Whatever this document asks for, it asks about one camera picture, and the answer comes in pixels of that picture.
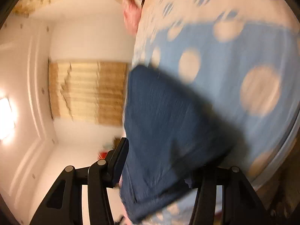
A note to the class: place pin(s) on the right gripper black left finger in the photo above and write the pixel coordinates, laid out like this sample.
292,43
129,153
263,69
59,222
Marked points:
63,202

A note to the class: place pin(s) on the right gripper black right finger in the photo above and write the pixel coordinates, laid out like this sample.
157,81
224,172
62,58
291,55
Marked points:
240,202

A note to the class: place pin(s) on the dark blue denim jeans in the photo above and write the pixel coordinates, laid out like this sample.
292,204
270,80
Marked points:
170,136

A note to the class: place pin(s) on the red gift bag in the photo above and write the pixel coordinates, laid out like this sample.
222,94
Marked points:
102,155

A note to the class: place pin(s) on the beige patterned window curtain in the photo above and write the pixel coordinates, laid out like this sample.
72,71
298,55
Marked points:
88,90

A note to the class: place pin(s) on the pink and blue bedspread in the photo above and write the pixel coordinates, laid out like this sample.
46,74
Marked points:
240,58

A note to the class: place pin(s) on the pink floral folded blanket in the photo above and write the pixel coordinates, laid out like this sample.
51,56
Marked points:
131,16

